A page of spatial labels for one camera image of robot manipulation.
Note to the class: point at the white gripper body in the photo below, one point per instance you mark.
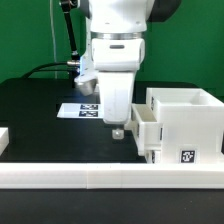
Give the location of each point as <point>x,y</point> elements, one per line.
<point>113,65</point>

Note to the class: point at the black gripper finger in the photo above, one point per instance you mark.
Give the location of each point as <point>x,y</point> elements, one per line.
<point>118,132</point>

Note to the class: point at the white drawer box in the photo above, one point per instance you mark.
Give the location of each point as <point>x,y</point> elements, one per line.
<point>153,156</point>
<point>145,129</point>

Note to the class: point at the white drawer box front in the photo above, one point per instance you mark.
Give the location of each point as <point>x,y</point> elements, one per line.
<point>153,156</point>

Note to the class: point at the white drawer cabinet frame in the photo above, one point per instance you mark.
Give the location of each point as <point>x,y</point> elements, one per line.
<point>192,125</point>

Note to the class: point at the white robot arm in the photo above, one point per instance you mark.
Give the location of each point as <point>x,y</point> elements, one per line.
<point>123,19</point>

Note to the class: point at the marker tag sheet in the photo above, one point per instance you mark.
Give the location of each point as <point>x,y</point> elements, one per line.
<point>80,111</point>

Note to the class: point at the white front rail fence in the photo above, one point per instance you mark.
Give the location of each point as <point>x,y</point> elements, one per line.
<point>108,176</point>

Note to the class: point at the white left rail piece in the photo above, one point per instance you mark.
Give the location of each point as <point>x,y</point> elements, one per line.
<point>4,139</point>

